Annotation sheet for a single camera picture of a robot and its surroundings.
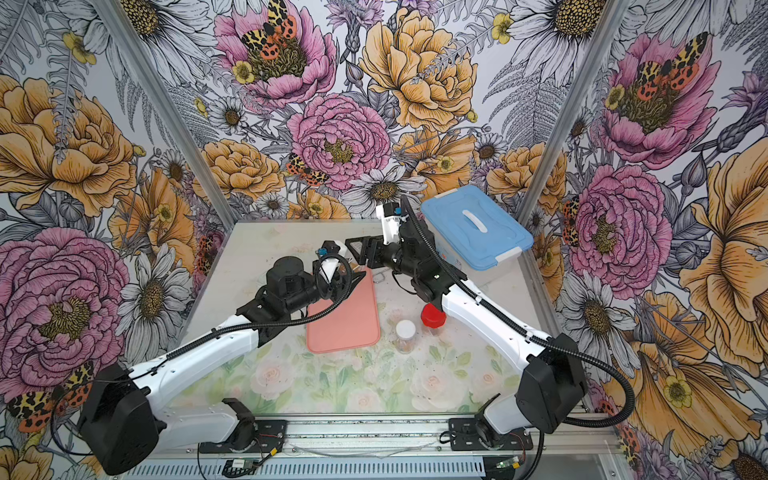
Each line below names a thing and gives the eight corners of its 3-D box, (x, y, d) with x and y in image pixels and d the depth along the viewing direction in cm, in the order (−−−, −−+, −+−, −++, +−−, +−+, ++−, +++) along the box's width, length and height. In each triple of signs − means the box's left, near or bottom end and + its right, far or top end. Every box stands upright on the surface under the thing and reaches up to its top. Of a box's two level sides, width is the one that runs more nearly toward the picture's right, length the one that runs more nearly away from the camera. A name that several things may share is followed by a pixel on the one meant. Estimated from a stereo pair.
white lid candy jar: (395, 354, 89) (396, 337, 81) (395, 337, 93) (395, 319, 84) (413, 354, 89) (416, 337, 81) (412, 337, 93) (415, 319, 84)
